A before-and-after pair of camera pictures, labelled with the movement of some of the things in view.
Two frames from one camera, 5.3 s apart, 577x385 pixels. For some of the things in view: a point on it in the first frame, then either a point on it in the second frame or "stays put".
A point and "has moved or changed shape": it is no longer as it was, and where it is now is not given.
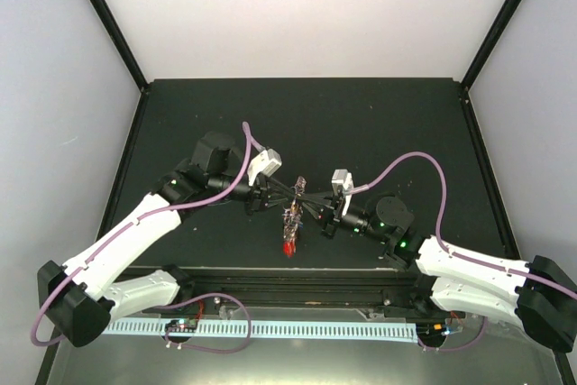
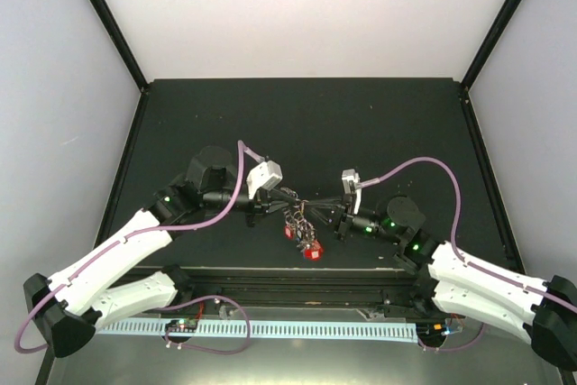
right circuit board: [434, 334] stays put
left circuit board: [182, 325] stays put
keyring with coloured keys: [293, 218] has moved or changed shape
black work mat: [416, 139] stays put
